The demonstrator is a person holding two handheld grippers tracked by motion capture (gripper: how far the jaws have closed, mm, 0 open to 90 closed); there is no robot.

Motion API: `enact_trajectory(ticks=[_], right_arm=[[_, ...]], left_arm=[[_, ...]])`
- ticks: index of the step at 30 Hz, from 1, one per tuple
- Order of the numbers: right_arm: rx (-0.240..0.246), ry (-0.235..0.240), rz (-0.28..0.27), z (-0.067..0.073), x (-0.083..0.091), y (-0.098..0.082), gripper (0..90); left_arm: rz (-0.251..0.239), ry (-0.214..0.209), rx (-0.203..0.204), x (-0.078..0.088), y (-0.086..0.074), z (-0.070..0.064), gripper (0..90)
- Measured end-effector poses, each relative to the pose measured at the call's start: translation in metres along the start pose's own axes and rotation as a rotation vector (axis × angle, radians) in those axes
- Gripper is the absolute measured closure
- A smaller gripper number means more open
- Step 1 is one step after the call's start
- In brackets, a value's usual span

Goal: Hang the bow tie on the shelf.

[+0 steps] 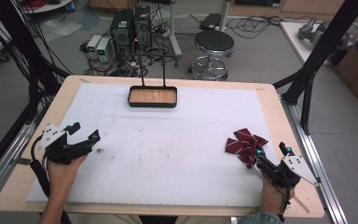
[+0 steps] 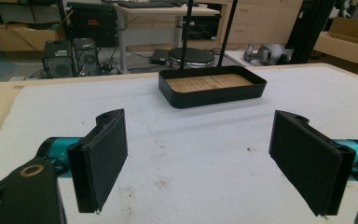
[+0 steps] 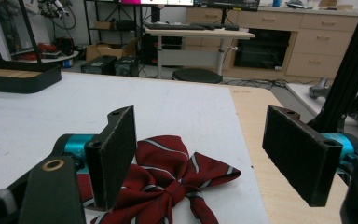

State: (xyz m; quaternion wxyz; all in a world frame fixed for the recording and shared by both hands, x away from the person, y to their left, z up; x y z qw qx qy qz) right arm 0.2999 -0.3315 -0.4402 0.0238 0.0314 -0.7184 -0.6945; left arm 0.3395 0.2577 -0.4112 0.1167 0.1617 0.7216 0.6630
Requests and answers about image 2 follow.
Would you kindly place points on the grey computer tower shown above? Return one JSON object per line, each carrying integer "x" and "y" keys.
{"x": 86, "y": 57}

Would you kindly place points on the light wooden desk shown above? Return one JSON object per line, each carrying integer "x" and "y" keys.
{"x": 164, "y": 18}

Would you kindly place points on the wooden cabinet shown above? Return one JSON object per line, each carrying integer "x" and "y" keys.
{"x": 258, "y": 21}

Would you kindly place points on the large open cardboard box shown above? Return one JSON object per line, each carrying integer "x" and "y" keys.
{"x": 348, "y": 46}

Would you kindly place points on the grey robot part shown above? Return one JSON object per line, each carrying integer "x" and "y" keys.
{"x": 267, "y": 53}

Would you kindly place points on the black stand rod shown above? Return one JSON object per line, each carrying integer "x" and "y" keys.
{"x": 186, "y": 34}
{"x": 227, "y": 32}

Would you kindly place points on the black equipment case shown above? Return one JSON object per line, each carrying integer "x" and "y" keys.
{"x": 92, "y": 24}

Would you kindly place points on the black computer tower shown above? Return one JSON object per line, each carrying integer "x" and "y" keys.
{"x": 57, "y": 59}

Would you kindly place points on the black tray with wooden bottom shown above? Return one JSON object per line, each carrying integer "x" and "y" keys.
{"x": 210, "y": 87}

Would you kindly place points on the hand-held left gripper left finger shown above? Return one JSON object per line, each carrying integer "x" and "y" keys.
{"x": 101, "y": 161}

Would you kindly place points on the black aluminium frame post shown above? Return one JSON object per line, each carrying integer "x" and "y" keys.
{"x": 310, "y": 31}

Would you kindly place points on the white foam mat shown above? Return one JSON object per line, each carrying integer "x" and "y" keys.
{"x": 180, "y": 146}

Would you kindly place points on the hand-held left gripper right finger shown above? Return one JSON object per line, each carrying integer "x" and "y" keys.
{"x": 310, "y": 161}

